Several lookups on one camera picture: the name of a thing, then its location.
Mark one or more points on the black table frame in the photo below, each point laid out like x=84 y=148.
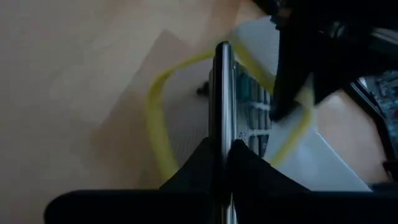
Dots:
x=376 y=116

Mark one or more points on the translucent mesh pouch yellow trim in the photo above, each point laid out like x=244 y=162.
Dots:
x=186 y=102

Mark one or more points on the grey calculator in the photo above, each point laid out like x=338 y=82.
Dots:
x=222 y=93

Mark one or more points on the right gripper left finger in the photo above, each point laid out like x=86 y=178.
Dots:
x=192 y=174

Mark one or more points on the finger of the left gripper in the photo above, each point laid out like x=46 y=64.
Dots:
x=289 y=77
x=329 y=77

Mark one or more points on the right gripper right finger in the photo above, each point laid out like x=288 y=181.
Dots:
x=255 y=174

